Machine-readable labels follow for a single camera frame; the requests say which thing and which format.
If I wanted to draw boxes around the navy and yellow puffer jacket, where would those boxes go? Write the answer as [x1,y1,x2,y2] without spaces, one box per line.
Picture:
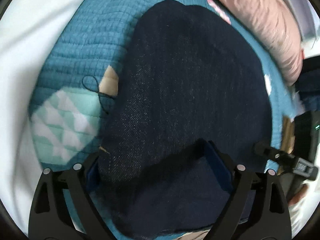
[295,56,320,111]

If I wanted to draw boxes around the person's right hand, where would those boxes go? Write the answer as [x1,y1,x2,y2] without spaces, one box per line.
[288,184,309,206]

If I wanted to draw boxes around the dark denim jacket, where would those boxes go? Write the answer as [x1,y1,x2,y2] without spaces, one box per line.
[99,0,272,239]

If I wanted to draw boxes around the teal quilted bed sheet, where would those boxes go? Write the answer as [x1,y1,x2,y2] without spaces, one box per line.
[29,0,295,238]

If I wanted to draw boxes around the pink quilt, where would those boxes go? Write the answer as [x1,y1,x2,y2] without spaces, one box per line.
[219,0,303,86]

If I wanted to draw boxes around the folded khaki trousers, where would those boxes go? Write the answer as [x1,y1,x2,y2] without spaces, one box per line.
[277,116,295,175]

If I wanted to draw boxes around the purple wall shelf unit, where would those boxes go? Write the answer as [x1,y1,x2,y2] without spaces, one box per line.
[284,0,319,41]

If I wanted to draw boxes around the white patterned pillow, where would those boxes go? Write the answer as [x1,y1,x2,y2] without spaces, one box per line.
[1,0,83,232]

